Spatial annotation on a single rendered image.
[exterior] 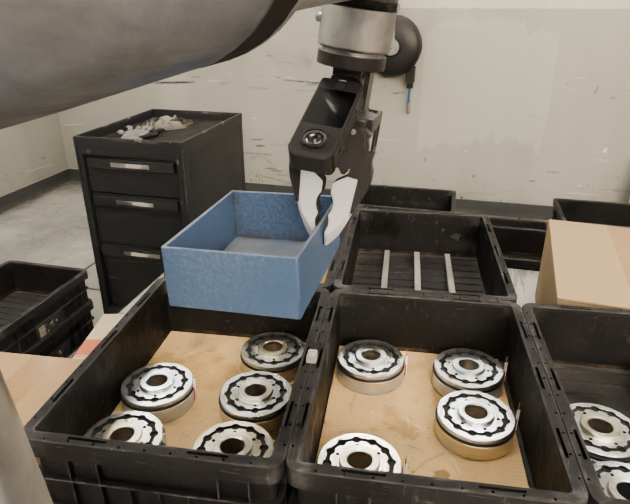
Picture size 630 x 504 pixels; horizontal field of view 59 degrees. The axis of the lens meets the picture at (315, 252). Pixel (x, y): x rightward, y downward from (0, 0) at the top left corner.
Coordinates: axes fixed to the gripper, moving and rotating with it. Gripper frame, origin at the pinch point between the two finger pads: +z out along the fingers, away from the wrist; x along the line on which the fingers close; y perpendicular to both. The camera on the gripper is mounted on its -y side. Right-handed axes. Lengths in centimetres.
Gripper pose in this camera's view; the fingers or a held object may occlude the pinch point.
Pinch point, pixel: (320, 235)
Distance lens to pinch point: 64.7
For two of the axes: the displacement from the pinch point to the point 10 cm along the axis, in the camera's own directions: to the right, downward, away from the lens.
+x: -9.5, -2.4, 2.0
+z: -1.3, 8.9, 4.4
